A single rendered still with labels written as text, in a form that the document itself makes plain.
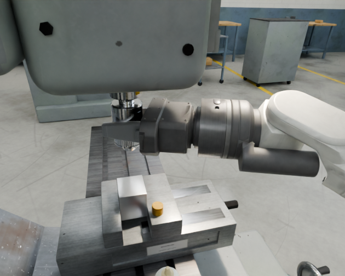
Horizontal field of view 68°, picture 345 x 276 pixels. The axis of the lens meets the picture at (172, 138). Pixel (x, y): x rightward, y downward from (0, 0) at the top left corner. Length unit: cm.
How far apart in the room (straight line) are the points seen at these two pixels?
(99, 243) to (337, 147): 41
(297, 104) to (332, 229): 189
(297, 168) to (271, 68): 462
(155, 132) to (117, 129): 7
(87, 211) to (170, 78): 39
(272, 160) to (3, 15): 32
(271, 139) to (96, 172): 58
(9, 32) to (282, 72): 498
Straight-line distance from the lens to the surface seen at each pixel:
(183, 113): 37
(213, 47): 37
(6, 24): 27
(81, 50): 27
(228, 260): 70
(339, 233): 221
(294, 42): 512
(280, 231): 202
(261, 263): 87
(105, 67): 27
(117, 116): 37
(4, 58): 27
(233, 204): 63
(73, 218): 58
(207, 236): 57
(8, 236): 70
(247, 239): 91
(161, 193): 55
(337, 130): 35
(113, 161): 85
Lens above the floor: 141
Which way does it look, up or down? 29 degrees down
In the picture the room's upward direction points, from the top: 2 degrees clockwise
